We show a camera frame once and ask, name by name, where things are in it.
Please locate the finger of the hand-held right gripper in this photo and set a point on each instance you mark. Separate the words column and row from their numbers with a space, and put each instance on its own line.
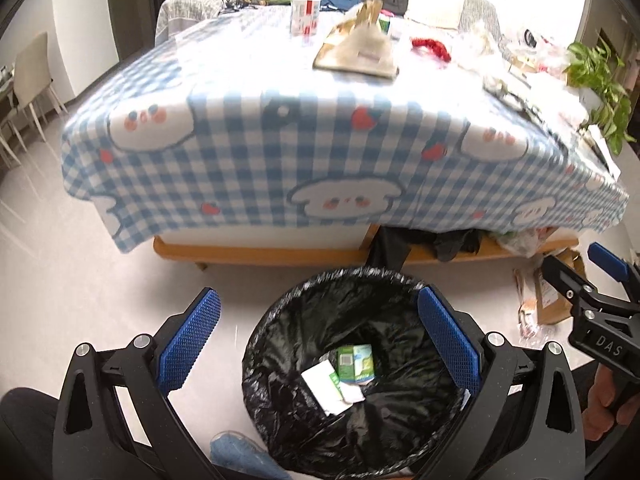
column 607, row 260
column 567, row 282

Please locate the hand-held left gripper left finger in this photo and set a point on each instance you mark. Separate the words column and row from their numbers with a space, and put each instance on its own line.
column 192, row 340

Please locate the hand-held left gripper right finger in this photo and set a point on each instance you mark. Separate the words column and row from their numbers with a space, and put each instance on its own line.
column 447, row 335

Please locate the black bagged trash bin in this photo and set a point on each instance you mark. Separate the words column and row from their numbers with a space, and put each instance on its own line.
column 400, row 410

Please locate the brown paper bag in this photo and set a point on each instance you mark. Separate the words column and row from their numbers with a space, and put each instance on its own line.
column 360, row 45

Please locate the red white blue carton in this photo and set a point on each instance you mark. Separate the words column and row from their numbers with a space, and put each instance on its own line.
column 305, row 15

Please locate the person's right hand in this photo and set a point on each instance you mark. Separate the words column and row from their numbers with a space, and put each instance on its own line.
column 597, row 400

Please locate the cardboard box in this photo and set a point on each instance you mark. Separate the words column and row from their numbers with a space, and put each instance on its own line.
column 550, row 300

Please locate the clear snack packet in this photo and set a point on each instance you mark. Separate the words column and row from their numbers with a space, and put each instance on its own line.
column 526, row 300

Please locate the dark cloth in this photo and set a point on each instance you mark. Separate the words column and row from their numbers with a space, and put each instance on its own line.
column 450, row 245

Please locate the green white carton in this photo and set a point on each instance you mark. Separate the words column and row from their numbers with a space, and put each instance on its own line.
column 356, row 362

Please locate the blue slipper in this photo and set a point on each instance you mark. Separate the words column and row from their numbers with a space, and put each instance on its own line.
column 240, row 455

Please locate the white flat paper box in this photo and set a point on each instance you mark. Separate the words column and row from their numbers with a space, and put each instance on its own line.
column 325, row 385

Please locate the green potted plant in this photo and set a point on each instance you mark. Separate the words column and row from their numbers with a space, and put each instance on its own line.
column 600, row 85

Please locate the blue checked printed tablecloth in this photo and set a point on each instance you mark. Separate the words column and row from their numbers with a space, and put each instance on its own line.
column 250, row 170

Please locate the person's dark trouser leg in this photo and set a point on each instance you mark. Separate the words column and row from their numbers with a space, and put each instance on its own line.
column 25, row 435

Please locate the round black clock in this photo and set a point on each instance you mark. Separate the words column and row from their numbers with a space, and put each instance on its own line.
column 530, row 36

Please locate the clear plastic bag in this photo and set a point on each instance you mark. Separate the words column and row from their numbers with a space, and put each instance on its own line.
column 477, row 47

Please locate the cream cushion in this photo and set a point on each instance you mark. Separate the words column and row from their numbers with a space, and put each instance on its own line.
column 440, row 5

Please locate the white dining chair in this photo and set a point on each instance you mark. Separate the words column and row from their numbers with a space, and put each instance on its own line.
column 32, row 75

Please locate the blue jacket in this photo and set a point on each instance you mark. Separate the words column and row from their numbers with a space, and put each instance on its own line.
column 335, row 1

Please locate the wooden table frame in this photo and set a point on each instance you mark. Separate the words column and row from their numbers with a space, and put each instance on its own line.
column 260, row 256

